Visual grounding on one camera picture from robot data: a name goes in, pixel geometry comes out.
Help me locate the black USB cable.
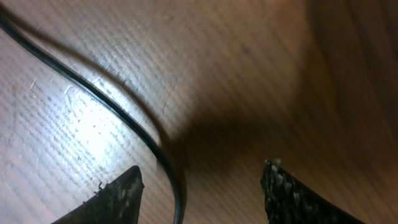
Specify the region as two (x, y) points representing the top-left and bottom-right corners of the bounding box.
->
(0, 15), (188, 224)

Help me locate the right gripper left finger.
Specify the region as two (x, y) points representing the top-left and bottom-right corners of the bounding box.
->
(55, 166), (144, 224)

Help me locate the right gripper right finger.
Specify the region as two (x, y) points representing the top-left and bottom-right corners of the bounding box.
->
(261, 160), (361, 224)

